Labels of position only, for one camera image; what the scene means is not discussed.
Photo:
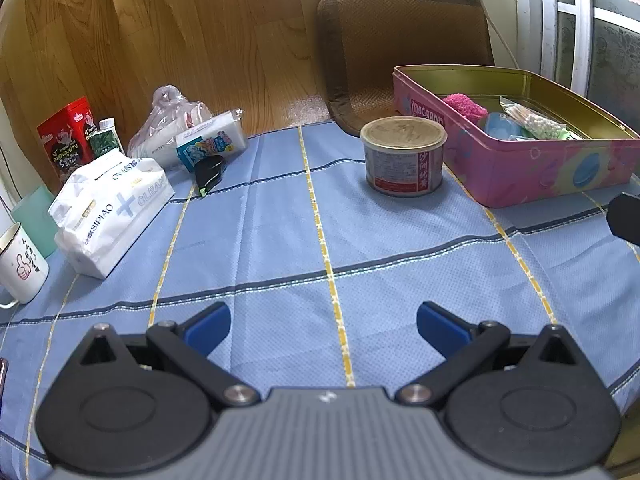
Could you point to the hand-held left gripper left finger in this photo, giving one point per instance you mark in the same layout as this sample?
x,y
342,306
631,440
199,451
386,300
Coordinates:
x,y
210,325

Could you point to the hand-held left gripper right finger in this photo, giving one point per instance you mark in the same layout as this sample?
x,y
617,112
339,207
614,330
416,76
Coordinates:
x,y
440,327

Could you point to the pink tin box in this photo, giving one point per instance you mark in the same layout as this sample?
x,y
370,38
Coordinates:
x,y
525,175

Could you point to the bag of cotton swabs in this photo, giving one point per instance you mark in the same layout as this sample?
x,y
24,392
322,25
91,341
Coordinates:
x,y
537,125

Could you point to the pink sponge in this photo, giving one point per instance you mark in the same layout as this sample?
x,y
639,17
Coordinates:
x,y
465,106

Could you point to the blue checked tablecloth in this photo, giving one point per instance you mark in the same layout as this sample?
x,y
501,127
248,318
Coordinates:
x,y
280,240

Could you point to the large white wet wipes pack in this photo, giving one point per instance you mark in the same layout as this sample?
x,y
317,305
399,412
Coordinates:
x,y
110,210

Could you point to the black clip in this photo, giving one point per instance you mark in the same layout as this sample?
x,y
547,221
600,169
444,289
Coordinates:
x,y
209,172

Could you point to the round tin can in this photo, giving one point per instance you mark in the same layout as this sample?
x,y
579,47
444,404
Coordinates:
x,y
400,160

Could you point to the small cartoon print tissue pack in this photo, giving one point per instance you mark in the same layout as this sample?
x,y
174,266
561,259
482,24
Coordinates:
x,y
215,140

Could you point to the white enamel mug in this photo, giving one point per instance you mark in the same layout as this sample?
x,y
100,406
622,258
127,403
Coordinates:
x,y
22,270

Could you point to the clear plastic bag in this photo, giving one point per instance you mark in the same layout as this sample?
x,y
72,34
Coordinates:
x,y
160,130

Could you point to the small green carton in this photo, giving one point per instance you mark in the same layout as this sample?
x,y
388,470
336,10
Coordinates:
x,y
105,142

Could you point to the red printed box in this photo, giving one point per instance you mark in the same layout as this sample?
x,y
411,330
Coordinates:
x,y
65,145

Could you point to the brown woven chair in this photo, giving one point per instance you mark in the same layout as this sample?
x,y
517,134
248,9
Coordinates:
x,y
400,60

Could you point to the white window frame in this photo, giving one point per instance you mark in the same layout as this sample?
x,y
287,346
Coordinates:
x,y
582,35

